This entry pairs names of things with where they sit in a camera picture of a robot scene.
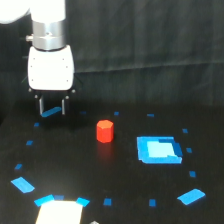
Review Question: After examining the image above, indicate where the long blue tape strip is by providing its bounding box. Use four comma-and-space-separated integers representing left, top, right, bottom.
41, 107, 62, 118

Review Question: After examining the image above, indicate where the blue tape patch right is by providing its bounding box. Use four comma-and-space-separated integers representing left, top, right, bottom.
178, 189, 206, 205

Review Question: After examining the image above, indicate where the blue tape square target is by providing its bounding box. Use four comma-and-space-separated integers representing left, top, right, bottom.
137, 136, 183, 164

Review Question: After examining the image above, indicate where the red hexagonal block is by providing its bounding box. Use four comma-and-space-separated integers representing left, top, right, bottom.
96, 120, 114, 143

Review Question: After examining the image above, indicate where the blue tape piece by paper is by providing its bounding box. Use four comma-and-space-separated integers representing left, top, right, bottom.
76, 197, 90, 207

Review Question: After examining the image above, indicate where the blue tape patch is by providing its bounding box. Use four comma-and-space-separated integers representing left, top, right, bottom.
178, 189, 206, 205
11, 177, 35, 193

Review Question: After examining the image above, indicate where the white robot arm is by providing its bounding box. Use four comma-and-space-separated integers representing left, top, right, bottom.
0, 0, 75, 115

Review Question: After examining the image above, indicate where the white paper sheet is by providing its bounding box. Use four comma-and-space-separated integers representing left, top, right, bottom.
35, 201, 83, 224

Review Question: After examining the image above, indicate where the blue tape patch left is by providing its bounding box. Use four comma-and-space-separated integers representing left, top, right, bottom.
11, 177, 35, 193

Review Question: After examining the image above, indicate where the blue tape piece bottom-left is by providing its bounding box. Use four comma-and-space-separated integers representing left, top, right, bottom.
34, 195, 54, 207

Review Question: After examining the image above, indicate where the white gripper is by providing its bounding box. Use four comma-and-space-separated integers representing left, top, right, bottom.
27, 45, 75, 115

